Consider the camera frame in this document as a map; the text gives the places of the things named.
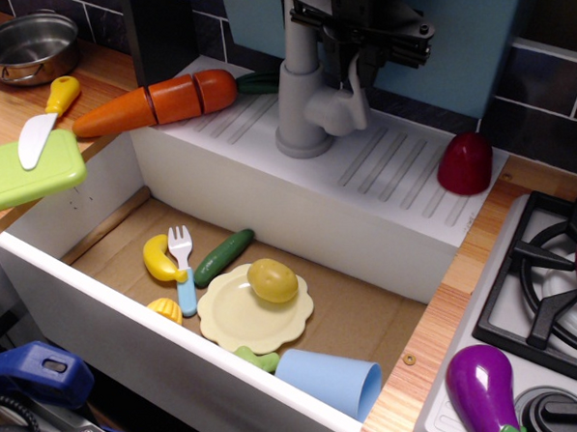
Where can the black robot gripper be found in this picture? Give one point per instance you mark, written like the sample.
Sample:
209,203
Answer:
378,31

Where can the grey toy faucet with lever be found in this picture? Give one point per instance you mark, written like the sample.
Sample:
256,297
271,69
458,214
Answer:
311,113

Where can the light blue plastic bin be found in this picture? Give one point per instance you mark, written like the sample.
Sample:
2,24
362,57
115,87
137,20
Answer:
468,50

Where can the red toy pepper half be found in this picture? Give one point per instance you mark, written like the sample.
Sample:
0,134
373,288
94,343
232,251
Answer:
466,165

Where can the orange wooden toy carrot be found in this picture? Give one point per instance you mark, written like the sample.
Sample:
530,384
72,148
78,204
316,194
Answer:
181,98

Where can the green toy cucumber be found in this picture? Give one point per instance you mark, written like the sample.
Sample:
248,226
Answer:
221,257

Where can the yellow toy potato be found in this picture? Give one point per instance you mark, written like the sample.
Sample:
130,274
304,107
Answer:
272,281

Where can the white toy sink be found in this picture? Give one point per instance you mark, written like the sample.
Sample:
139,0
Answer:
75,259

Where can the black stove burner grate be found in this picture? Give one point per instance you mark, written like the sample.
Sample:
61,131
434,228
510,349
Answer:
531,308

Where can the yellow toy banana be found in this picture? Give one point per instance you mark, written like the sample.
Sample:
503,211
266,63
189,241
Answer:
158,264

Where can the pale yellow toy plate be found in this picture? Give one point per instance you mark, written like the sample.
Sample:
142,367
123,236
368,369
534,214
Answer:
232,315

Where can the green plastic cutting board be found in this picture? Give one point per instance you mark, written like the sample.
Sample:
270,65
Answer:
60,166

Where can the yellow toy corn piece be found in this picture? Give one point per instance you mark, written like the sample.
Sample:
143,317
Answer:
167,308

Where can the light green toy piece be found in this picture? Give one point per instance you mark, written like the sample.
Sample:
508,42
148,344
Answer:
267,362

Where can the steel toy pot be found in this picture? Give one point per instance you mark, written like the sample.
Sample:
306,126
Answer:
37,48

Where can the light blue plastic cup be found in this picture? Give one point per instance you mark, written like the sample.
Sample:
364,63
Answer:
350,386

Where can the purple toy eggplant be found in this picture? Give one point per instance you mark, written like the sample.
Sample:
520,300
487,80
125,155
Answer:
479,382

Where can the black stove knob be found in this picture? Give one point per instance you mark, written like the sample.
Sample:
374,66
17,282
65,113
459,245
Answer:
547,409

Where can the blue clamp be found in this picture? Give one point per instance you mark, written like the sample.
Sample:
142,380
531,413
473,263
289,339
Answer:
46,374

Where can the white fork blue handle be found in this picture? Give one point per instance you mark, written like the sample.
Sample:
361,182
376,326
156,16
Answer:
180,247

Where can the white toy knife yellow handle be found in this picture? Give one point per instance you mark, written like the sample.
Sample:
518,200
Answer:
63,91

